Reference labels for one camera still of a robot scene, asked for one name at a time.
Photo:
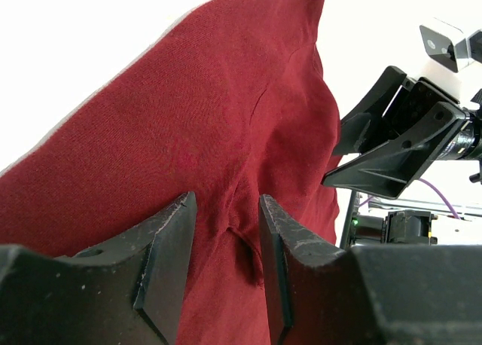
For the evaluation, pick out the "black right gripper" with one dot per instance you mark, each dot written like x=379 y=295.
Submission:
x=427 y=124

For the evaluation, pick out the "dark red t-shirt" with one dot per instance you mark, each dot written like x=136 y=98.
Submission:
x=230 y=104

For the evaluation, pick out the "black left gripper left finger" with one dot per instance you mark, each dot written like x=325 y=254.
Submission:
x=126 y=290

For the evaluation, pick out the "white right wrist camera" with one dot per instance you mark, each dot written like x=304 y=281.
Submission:
x=453 y=47

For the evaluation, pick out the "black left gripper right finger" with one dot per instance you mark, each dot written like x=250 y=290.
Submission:
x=317 y=293

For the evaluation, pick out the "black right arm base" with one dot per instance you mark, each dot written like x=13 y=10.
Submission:
x=374 y=221

